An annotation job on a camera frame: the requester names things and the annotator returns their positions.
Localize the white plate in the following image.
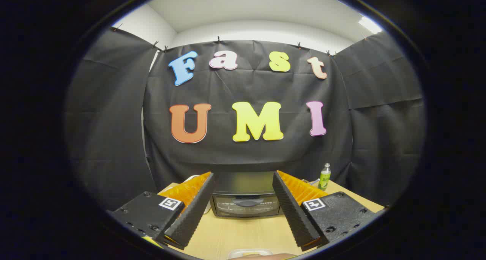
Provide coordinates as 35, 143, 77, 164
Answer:
227, 248, 275, 260

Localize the small ceiling light panel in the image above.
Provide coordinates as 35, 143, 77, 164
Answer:
358, 16, 383, 34

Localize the green drink bottle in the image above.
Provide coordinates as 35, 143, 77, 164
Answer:
318, 163, 331, 191

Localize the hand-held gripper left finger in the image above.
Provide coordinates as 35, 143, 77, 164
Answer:
106, 172, 217, 250

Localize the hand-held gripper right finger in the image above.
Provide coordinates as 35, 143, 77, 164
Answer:
272, 170, 386, 252

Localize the black toaster oven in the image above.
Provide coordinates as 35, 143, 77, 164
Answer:
210, 172, 283, 218

